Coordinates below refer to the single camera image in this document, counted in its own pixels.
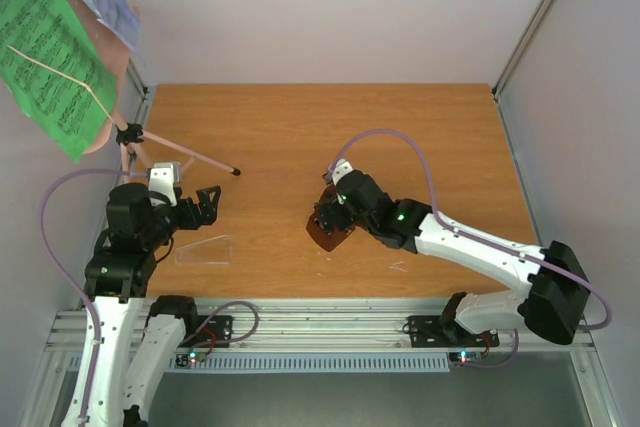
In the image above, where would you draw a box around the brown wooden metronome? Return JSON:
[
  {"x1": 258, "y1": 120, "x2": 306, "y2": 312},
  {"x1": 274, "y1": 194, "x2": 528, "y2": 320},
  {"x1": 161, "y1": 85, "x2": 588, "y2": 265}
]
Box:
[{"x1": 306, "y1": 185, "x2": 355, "y2": 252}]

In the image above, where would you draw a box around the clear plastic metronome cover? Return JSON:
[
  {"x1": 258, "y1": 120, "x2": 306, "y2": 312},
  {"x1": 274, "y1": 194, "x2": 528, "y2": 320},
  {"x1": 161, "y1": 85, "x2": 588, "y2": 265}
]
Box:
[{"x1": 175, "y1": 235, "x2": 232, "y2": 266}]

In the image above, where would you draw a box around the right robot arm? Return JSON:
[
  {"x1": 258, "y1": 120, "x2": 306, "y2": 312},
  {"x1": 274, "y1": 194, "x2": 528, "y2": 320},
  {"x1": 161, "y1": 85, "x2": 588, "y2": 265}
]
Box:
[{"x1": 306, "y1": 169, "x2": 589, "y2": 345}]

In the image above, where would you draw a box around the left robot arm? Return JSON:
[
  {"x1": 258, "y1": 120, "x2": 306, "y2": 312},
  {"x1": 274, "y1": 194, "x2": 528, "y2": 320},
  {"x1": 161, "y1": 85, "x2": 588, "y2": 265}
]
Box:
[{"x1": 63, "y1": 183, "x2": 221, "y2": 426}]

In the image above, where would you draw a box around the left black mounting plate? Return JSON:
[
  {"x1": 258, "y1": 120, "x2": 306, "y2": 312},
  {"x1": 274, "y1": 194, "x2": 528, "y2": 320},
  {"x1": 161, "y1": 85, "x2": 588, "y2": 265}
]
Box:
[{"x1": 184, "y1": 315, "x2": 233, "y2": 348}]

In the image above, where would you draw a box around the black mounting plate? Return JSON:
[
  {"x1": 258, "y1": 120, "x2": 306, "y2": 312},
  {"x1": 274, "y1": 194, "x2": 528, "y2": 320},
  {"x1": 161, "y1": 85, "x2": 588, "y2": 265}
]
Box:
[
  {"x1": 184, "y1": 315, "x2": 233, "y2": 348},
  {"x1": 402, "y1": 315, "x2": 450, "y2": 348}
]

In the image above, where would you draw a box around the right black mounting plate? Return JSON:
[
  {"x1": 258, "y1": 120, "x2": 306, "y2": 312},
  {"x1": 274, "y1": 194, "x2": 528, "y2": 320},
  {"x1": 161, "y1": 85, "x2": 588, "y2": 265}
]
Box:
[{"x1": 402, "y1": 315, "x2": 450, "y2": 348}]

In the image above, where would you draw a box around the pink music stand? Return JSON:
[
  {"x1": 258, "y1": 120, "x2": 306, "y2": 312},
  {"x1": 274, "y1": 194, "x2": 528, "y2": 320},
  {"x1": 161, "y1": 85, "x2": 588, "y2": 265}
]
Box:
[{"x1": 64, "y1": 0, "x2": 242, "y2": 183}]

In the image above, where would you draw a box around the green sheet music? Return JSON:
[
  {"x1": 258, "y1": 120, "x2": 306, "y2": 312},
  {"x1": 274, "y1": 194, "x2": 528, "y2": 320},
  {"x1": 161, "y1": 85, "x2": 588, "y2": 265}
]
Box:
[{"x1": 1, "y1": 0, "x2": 117, "y2": 162}]

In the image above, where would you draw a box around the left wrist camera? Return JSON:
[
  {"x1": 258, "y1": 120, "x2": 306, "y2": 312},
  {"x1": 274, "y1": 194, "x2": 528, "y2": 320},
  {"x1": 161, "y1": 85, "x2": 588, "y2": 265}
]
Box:
[{"x1": 148, "y1": 162, "x2": 181, "y2": 207}]

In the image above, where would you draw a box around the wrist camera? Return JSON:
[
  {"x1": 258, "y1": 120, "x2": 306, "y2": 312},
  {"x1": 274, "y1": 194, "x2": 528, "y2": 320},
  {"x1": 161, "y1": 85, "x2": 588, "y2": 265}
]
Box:
[
  {"x1": 323, "y1": 158, "x2": 353, "y2": 187},
  {"x1": 148, "y1": 162, "x2": 181, "y2": 207}
]

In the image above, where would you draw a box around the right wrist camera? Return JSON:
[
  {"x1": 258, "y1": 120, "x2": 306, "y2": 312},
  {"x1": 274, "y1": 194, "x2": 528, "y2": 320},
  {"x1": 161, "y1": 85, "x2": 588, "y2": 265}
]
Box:
[{"x1": 323, "y1": 158, "x2": 353, "y2": 187}]

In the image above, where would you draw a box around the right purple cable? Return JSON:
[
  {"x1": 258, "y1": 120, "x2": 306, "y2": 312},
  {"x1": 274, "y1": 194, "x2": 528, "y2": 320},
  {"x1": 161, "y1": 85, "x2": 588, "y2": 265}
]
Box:
[{"x1": 329, "y1": 128, "x2": 614, "y2": 331}]

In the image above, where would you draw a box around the purple cable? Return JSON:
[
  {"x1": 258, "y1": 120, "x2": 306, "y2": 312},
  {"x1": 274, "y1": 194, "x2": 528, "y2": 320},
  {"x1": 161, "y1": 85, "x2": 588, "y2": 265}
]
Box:
[
  {"x1": 39, "y1": 168, "x2": 151, "y2": 426},
  {"x1": 329, "y1": 128, "x2": 614, "y2": 331}
]

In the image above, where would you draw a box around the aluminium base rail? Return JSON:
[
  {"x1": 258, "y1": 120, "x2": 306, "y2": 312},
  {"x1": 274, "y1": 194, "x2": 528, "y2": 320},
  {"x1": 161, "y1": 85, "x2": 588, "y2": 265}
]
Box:
[{"x1": 45, "y1": 297, "x2": 595, "y2": 353}]

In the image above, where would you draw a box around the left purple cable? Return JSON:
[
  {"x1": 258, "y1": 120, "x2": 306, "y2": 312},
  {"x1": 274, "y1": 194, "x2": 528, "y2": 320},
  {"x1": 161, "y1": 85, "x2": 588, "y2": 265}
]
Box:
[{"x1": 39, "y1": 168, "x2": 151, "y2": 426}]

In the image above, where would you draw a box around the grey slotted cable duct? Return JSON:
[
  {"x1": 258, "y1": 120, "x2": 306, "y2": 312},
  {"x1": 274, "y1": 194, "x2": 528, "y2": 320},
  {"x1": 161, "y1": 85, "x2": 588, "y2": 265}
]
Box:
[{"x1": 166, "y1": 352, "x2": 450, "y2": 375}]

